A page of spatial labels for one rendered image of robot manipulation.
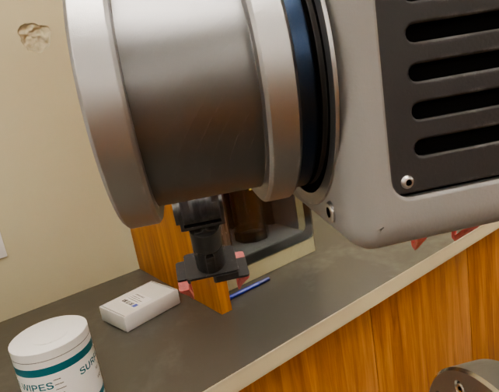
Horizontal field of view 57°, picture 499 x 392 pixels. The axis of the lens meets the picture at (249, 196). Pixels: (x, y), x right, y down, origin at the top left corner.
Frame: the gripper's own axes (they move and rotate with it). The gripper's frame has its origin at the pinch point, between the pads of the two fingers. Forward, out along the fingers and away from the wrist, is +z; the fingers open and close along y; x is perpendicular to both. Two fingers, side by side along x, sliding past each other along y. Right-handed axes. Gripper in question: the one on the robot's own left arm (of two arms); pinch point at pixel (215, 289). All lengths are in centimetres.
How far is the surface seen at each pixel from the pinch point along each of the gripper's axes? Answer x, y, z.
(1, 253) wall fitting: -37, 55, 13
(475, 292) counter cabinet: -10, -79, 43
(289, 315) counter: 3.8, -15.0, 10.2
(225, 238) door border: -19.7, -5.1, 6.7
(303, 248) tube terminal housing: -25.0, -27.7, 23.8
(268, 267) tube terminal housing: -19.2, -15.7, 21.3
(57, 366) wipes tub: 15.5, 28.0, -9.9
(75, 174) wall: -55, 34, 5
